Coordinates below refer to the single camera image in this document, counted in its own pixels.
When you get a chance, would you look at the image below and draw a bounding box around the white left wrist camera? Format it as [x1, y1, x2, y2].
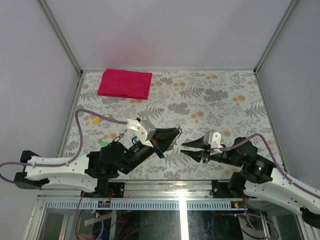
[126, 118, 156, 148]

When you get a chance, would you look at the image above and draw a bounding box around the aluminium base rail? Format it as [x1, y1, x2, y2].
[37, 179, 251, 201]

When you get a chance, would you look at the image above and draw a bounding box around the metal keyring with clips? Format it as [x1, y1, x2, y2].
[168, 123, 183, 151]

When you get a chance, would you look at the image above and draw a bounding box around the blue tagged key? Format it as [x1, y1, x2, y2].
[131, 136, 140, 145]

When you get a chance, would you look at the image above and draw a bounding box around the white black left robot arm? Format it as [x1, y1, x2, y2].
[13, 125, 181, 198]

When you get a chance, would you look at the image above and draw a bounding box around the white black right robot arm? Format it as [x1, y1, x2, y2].
[182, 132, 320, 228]

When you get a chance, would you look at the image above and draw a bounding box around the folded pink cloth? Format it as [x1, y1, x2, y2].
[97, 68, 153, 100]

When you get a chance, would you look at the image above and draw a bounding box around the green tagged key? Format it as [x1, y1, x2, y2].
[97, 138, 109, 147]

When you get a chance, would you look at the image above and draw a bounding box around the white slotted cable duct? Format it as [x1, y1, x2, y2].
[46, 199, 244, 211]

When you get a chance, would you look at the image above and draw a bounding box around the black tagged key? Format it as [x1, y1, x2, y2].
[112, 129, 127, 143]

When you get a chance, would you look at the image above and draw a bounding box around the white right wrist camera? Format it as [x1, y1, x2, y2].
[203, 131, 222, 151]

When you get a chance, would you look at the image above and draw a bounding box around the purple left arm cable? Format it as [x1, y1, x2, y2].
[0, 109, 130, 186]

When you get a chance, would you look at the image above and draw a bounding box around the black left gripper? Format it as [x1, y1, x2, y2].
[122, 129, 180, 176]

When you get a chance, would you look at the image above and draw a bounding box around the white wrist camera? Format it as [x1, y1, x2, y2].
[126, 118, 156, 148]
[203, 131, 222, 151]

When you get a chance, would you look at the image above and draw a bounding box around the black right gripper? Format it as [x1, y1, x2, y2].
[179, 134, 242, 167]

